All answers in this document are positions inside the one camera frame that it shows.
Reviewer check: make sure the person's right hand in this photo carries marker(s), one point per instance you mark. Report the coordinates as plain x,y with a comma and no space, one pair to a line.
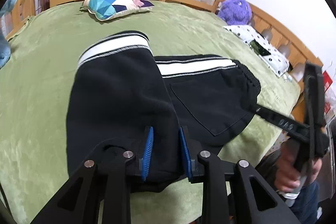
287,178

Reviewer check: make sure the green fleece bed blanket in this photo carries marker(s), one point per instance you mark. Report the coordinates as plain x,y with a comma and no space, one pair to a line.
37,80

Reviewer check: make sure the purple plush monster toy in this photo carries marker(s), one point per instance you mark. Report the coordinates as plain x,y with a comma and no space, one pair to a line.
235,12

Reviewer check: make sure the small light blue gadget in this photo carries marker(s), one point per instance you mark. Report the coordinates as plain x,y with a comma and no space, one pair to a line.
287,77

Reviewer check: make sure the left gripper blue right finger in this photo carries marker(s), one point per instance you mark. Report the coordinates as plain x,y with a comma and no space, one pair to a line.
188,161

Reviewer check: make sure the colourful geometric pillow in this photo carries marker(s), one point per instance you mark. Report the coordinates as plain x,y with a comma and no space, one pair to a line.
105,10

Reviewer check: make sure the dark green cloth on pillow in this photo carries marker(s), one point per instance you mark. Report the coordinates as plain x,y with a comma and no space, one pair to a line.
258,49

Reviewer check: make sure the white black-flowered pillow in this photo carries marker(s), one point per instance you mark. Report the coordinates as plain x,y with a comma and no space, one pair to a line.
274,59

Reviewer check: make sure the black pants with white stripe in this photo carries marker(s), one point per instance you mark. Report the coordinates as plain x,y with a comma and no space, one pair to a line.
120,89

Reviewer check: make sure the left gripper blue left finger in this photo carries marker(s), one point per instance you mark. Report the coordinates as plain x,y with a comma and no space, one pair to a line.
144,162

